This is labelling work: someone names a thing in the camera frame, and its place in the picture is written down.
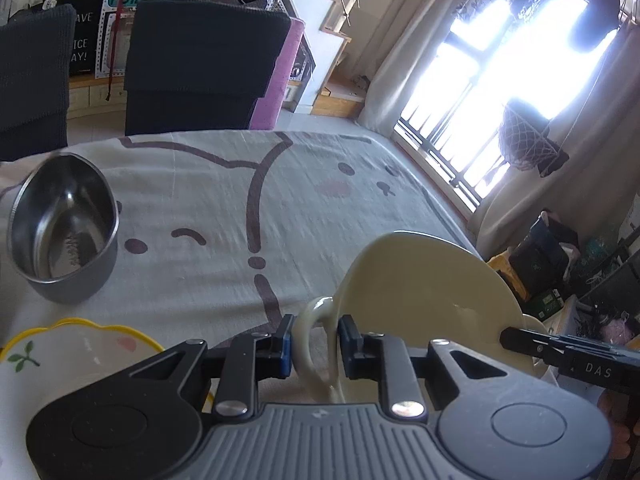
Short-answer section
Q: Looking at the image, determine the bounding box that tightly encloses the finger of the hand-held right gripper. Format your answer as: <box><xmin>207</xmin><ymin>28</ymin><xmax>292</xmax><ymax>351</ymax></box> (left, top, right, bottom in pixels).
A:
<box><xmin>500</xmin><ymin>327</ymin><xmax>574</xmax><ymax>369</ymax></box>

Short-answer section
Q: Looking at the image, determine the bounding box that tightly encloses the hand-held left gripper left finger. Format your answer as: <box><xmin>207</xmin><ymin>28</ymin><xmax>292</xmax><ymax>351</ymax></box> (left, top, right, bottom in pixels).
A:
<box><xmin>130</xmin><ymin>314</ymin><xmax>295</xmax><ymax>422</ymax></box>

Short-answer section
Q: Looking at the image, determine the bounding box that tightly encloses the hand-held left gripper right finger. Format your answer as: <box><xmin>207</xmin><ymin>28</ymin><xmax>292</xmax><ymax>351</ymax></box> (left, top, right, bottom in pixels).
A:
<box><xmin>337</xmin><ymin>315</ymin><xmax>507</xmax><ymax>422</ymax></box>

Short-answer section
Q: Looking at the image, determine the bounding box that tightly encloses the cream bowl with handles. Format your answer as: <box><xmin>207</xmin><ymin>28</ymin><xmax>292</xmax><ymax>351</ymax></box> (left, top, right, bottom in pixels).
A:
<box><xmin>291</xmin><ymin>230</ymin><xmax>557</xmax><ymax>405</ymax></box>

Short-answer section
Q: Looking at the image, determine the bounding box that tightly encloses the yellow-rimmed flower bowl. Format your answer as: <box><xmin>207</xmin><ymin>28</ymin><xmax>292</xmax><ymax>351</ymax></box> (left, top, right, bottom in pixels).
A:
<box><xmin>0</xmin><ymin>317</ymin><xmax>217</xmax><ymax>480</ymax></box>

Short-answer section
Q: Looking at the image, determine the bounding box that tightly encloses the small round steel bowl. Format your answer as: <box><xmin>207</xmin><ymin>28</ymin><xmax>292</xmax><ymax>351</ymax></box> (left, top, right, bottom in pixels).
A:
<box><xmin>7</xmin><ymin>152</ymin><xmax>121</xmax><ymax>304</ymax></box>

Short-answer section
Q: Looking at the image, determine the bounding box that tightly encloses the person's right hand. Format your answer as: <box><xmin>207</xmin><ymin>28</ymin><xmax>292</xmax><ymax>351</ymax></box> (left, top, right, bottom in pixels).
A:
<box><xmin>602</xmin><ymin>391</ymin><xmax>640</xmax><ymax>461</ymax></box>

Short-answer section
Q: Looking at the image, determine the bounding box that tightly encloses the yellow floor bag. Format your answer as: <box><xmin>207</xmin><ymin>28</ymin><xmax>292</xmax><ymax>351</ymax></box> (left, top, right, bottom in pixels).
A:
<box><xmin>487</xmin><ymin>255</ymin><xmax>531</xmax><ymax>302</ymax></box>

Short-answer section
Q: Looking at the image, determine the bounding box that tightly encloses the black floor bag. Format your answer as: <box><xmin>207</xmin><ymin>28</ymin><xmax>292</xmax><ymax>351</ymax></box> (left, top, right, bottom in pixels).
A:
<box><xmin>510</xmin><ymin>212</ymin><xmax>581</xmax><ymax>306</ymax></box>

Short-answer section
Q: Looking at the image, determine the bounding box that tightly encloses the beige curtain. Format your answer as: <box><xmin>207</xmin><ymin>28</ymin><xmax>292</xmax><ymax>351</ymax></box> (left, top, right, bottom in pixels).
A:
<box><xmin>475</xmin><ymin>25</ymin><xmax>640</xmax><ymax>261</ymax></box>
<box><xmin>357</xmin><ymin>0</ymin><xmax>506</xmax><ymax>136</ymax></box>

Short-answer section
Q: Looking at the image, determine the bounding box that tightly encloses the bear print tablecloth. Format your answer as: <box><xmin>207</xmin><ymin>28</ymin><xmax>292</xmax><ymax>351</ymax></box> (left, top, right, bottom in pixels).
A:
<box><xmin>0</xmin><ymin>130</ymin><xmax>486</xmax><ymax>411</ymax></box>

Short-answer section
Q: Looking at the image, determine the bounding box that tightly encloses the hanging net bag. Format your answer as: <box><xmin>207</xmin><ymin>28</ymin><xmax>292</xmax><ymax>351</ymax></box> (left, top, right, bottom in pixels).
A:
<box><xmin>499</xmin><ymin>100</ymin><xmax>571</xmax><ymax>178</ymax></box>

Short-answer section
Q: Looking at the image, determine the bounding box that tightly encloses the black window railing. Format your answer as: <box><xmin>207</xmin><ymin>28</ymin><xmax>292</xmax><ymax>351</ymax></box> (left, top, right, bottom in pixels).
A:
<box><xmin>395</xmin><ymin>35</ymin><xmax>506</xmax><ymax>211</ymax></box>

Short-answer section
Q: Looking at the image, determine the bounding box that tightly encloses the pink cushion board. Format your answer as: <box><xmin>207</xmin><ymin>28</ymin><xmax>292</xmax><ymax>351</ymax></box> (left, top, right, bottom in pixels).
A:
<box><xmin>249</xmin><ymin>16</ymin><xmax>307</xmax><ymax>131</ymax></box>

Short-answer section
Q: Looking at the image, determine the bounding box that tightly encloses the dark fabric chair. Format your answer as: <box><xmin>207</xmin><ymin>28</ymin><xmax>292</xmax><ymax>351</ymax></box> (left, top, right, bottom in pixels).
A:
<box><xmin>0</xmin><ymin>4</ymin><xmax>76</xmax><ymax>163</ymax></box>
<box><xmin>124</xmin><ymin>0</ymin><xmax>292</xmax><ymax>137</ymax></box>

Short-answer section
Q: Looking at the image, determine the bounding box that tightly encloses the black printed t-shirt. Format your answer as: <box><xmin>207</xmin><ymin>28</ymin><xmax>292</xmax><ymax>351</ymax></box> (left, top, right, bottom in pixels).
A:
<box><xmin>570</xmin><ymin>0</ymin><xmax>627</xmax><ymax>56</ymax></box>

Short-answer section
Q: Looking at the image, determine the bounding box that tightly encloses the red stick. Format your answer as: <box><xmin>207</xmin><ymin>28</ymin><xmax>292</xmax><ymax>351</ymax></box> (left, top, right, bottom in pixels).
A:
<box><xmin>105</xmin><ymin>0</ymin><xmax>137</xmax><ymax>106</ymax></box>

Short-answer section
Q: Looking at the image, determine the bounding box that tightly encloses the black lettered board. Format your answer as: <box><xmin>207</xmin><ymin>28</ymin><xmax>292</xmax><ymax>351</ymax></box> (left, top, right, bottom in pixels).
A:
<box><xmin>60</xmin><ymin>0</ymin><xmax>108</xmax><ymax>80</ymax></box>

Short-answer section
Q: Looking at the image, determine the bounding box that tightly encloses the white perforated frame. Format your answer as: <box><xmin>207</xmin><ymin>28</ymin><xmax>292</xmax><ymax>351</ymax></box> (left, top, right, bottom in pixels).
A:
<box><xmin>94</xmin><ymin>7</ymin><xmax>137</xmax><ymax>79</ymax></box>

